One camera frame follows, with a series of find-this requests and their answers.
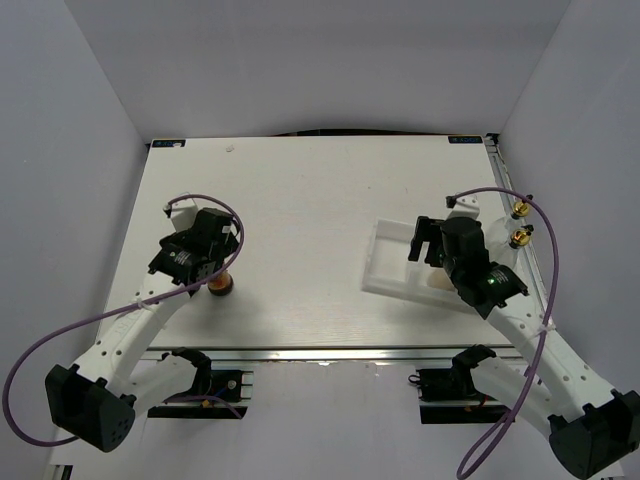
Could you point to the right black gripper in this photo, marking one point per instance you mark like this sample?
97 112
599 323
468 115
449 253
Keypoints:
427 230

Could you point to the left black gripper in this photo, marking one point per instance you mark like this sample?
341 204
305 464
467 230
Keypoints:
175 238

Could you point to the white silver cap shaker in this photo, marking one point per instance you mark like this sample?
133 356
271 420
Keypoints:
438 279

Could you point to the red lid sauce jar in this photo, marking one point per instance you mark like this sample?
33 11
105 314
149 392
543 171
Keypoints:
222 285

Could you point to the clear glass bottle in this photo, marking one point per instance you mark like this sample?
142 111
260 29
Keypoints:
513 219

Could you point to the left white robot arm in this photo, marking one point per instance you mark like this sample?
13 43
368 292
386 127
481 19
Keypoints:
98 397

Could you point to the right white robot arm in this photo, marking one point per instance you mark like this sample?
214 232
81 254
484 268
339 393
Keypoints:
589 424

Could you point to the white three-slot organizer tray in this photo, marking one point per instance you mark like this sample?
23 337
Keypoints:
388 272

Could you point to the right blue corner sticker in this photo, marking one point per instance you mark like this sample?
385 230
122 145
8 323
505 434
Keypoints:
462 139

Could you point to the blue corner sticker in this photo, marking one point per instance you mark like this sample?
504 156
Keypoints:
168 143
462 139

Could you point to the left blue corner sticker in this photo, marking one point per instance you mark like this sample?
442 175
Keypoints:
168 143

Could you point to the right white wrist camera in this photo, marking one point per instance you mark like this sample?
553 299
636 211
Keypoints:
465 206

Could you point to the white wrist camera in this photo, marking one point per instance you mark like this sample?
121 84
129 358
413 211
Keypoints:
465 206
182 207

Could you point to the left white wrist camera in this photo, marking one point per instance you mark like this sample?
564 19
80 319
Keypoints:
182 207

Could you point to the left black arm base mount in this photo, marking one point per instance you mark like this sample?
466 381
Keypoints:
214 394

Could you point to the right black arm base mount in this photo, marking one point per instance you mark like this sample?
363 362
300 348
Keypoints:
444 402

